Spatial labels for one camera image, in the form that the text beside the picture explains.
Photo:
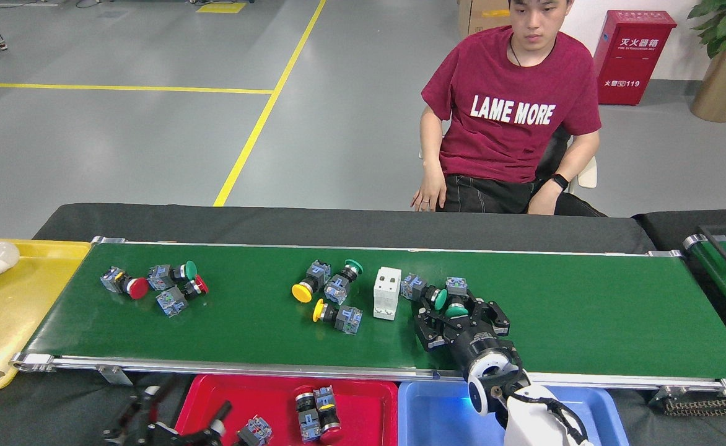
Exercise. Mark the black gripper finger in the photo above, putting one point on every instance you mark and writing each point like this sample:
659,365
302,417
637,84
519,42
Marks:
219,421
140,415

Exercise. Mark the white circuit breaker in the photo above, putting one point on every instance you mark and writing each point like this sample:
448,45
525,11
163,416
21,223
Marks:
386,292

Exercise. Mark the brown cardboard box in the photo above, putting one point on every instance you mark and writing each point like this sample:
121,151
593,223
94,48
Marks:
481,18

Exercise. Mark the potted plant in brass pot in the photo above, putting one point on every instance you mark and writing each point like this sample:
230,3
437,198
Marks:
725,93

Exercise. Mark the blue plastic tray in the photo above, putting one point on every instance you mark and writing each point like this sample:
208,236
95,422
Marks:
437,415

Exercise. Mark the red plastic tray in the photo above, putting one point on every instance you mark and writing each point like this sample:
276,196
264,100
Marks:
369,409

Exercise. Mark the person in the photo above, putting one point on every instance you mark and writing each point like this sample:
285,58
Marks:
555,74

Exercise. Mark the grey office chair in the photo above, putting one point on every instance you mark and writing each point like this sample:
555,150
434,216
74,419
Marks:
555,155

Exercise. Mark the red fire extinguisher cabinet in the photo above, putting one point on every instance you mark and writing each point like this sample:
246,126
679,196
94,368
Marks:
635,68

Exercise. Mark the black wrist watch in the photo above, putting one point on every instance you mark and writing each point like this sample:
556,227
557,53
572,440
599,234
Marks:
559,181

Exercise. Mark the person's left hand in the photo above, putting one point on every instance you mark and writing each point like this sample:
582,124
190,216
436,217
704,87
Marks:
544,199

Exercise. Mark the person's right hand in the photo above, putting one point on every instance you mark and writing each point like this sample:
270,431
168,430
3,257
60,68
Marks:
432,189

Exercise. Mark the yellow plastic tray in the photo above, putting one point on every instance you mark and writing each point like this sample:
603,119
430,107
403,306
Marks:
22,322

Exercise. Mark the yellow push button switch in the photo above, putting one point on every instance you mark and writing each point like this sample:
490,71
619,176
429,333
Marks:
341,317
310,282

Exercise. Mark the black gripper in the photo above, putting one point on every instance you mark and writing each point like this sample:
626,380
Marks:
477,341

